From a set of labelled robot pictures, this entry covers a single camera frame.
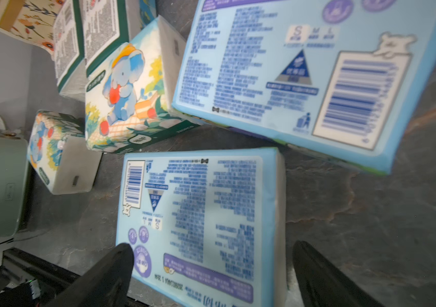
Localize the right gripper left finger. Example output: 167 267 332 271
48 243 134 306

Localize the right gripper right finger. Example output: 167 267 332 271
293 241 382 306

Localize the green tissue pack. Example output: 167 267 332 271
53 1 87 102
81 0 157 78

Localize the blue tissue pack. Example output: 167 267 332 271
116 147 287 306
172 0 436 175

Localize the elephant tissue pack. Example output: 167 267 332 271
85 17 197 154
27 111 102 195

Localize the floral canvas tote bag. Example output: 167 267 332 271
0 0 65 56

